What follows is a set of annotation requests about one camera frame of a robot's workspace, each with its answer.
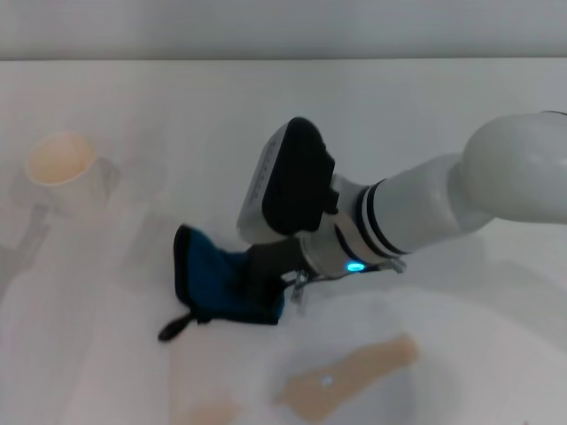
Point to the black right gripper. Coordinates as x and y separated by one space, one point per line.
266 270

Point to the blue rag with black trim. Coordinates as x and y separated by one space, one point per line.
208 274

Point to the white paper cup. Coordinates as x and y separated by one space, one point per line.
62 161

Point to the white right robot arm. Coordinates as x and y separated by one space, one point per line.
443 195

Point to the brown liquid spill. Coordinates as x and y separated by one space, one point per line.
354 376

